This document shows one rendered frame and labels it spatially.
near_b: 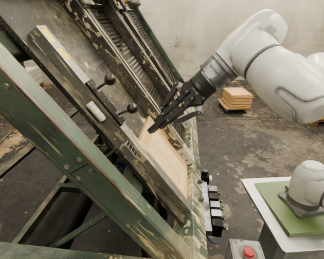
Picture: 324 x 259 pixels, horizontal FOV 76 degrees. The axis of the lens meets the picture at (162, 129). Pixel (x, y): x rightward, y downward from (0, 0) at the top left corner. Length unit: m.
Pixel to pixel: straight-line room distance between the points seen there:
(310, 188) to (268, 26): 0.93
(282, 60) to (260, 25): 0.11
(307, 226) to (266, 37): 1.04
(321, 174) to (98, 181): 1.05
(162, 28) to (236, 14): 2.01
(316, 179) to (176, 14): 5.51
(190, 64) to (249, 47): 5.90
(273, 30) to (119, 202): 0.61
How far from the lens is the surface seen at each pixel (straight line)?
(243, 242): 0.98
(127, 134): 0.82
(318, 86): 0.48
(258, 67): 0.50
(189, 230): 1.00
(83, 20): 1.15
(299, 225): 1.35
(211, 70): 0.56
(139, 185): 0.89
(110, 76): 0.70
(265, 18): 0.58
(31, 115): 0.61
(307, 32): 7.69
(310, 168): 1.30
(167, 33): 6.22
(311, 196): 1.32
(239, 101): 4.32
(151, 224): 0.73
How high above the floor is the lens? 1.71
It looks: 28 degrees down
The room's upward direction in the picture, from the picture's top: straight up
